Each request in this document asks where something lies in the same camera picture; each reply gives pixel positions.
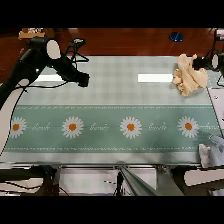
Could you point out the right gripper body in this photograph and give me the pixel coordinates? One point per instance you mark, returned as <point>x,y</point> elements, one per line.
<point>202,62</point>

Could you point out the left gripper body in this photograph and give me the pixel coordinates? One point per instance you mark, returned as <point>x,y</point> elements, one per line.
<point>82,79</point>

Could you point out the cream shirt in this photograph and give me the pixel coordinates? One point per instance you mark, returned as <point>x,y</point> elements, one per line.
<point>190,76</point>

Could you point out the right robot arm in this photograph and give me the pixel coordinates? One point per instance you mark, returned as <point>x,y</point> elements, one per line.
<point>203,176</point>

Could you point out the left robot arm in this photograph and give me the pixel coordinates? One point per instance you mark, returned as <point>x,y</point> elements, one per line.
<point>31,65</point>

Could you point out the pale blue garment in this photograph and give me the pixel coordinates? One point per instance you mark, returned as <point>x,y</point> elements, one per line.
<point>213,151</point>

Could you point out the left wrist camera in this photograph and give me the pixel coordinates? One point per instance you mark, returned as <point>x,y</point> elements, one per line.
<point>78,41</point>

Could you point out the silver frame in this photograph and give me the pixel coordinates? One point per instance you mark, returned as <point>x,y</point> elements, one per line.
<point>140,181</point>

